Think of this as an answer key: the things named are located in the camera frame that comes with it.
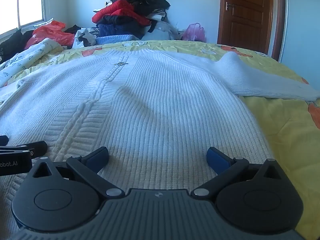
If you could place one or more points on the red plastic bag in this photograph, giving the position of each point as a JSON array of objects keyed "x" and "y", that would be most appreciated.
[{"x": 50, "y": 33}]

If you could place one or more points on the white knit sweater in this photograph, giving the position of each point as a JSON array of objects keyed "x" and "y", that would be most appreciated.
[{"x": 150, "y": 105}]

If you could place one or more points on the red jacket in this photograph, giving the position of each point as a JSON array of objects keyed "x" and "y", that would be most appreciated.
[{"x": 117, "y": 11}]

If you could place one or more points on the white plastic bag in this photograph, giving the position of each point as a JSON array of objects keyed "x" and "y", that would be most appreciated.
[{"x": 83, "y": 36}]

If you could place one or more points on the navy blue garment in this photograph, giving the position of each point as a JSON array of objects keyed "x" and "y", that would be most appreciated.
[{"x": 117, "y": 29}]

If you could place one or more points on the black clothing heap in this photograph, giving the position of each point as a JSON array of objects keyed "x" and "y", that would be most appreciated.
[{"x": 12, "y": 42}]

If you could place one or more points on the light blue knit cloth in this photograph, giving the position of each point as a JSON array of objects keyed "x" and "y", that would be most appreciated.
[{"x": 116, "y": 39}]

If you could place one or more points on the white printed blanket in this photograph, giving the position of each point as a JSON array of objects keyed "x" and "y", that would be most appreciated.
[{"x": 30, "y": 55}]

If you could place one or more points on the black padded jacket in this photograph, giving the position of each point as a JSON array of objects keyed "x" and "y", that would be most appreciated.
[{"x": 117, "y": 20}]

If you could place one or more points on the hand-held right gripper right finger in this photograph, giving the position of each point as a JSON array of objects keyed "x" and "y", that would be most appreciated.
[{"x": 218, "y": 160}]

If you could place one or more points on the brown wooden door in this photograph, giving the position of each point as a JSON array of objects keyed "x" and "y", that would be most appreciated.
[{"x": 247, "y": 17}]

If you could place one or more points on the yellow carrot print quilt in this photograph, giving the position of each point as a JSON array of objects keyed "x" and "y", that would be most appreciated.
[{"x": 287, "y": 130}]

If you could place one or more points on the pink plastic bag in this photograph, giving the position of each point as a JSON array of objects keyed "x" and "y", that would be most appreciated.
[{"x": 193, "y": 32}]

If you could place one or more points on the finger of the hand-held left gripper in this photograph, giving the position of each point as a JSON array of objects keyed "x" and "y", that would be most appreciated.
[
  {"x": 37, "y": 147},
  {"x": 3, "y": 139}
]

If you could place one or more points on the window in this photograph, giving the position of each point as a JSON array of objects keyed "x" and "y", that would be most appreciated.
[{"x": 27, "y": 5}]

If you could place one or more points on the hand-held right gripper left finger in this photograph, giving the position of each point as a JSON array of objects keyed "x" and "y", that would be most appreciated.
[{"x": 96, "y": 159}]

